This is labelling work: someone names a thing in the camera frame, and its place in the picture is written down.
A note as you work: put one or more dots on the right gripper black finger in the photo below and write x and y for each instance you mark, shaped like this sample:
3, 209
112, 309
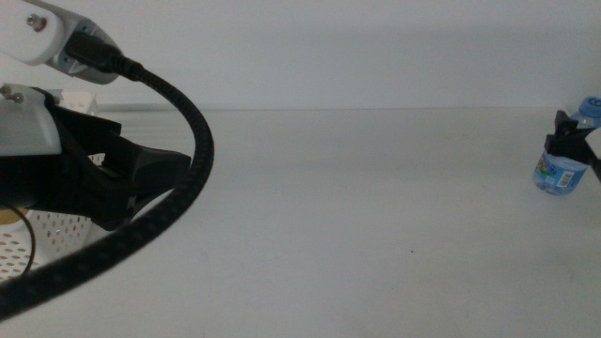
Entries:
570, 145
565, 122

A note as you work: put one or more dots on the white perforated plastic basket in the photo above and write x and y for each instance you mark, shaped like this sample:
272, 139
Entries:
84, 101

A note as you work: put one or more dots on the water bottle with blue cap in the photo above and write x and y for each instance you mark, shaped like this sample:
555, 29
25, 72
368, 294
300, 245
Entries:
559, 176

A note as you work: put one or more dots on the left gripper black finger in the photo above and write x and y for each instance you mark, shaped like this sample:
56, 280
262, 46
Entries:
150, 173
89, 129

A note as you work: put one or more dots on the yellow liquid plastic bottle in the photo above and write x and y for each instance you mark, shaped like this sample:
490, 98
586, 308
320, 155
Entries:
9, 217

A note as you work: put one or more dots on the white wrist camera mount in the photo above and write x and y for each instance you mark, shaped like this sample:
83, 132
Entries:
23, 37

